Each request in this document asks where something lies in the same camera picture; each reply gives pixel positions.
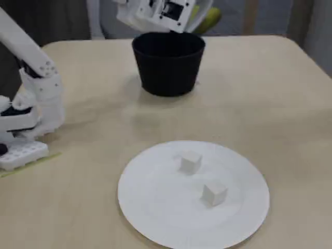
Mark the white mesh office chair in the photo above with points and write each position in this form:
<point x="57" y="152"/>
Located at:
<point x="233" y="15"/>

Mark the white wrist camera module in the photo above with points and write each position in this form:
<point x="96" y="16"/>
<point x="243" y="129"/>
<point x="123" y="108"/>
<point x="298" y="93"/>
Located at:
<point x="187" y="15"/>

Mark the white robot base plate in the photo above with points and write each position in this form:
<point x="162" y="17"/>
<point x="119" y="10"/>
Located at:
<point x="26" y="153"/>

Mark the white paper plate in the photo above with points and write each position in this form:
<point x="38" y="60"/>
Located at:
<point x="155" y="202"/>

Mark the black plastic cup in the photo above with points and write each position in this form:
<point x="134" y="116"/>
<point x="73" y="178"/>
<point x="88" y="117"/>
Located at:
<point x="168" y="70"/>

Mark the green tape strip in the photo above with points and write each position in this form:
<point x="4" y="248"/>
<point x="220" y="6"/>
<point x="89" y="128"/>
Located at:
<point x="53" y="155"/>

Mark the white cube block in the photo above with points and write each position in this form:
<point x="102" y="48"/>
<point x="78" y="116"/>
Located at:
<point x="190" y="163"/>
<point x="214" y="194"/>

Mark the green chair cushion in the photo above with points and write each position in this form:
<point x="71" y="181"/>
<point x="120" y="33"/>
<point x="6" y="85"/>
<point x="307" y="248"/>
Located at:
<point x="211" y="20"/>

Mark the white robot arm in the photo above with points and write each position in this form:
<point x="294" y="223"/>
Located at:
<point x="26" y="46"/>

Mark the brown wooden post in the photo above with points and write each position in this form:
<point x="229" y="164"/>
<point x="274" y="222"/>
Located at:
<point x="251" y="15"/>

